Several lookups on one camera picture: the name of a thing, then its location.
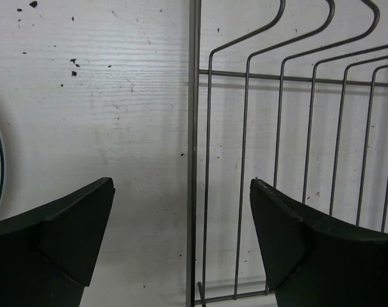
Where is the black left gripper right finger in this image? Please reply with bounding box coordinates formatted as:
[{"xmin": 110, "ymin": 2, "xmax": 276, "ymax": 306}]
[{"xmin": 250, "ymin": 178, "xmax": 388, "ymax": 306}]

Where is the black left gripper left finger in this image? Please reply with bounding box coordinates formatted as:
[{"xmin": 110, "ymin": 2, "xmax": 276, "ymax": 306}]
[{"xmin": 0, "ymin": 177, "xmax": 115, "ymax": 306}]

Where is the grey wire dish rack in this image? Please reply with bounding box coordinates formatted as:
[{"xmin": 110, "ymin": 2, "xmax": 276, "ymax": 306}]
[{"xmin": 186, "ymin": 1, "xmax": 388, "ymax": 306}]

